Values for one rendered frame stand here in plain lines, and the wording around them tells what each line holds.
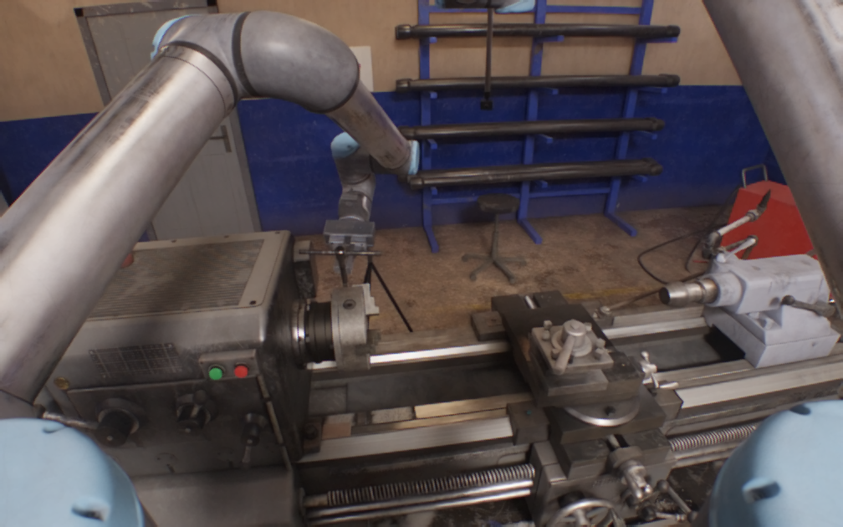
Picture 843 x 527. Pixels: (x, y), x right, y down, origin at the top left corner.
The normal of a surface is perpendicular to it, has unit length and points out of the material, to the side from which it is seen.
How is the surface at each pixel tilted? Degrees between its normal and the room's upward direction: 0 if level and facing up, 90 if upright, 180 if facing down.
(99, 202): 63
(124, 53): 90
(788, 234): 90
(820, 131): 81
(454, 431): 36
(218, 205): 90
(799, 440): 5
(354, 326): 49
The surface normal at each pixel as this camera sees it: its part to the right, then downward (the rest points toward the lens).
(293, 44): 0.46, 0.08
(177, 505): 0.05, -0.47
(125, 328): 0.08, -0.26
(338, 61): 0.78, 0.15
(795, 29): -0.78, -0.07
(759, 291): 0.14, 0.43
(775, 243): -0.88, 0.25
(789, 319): 0.11, 0.09
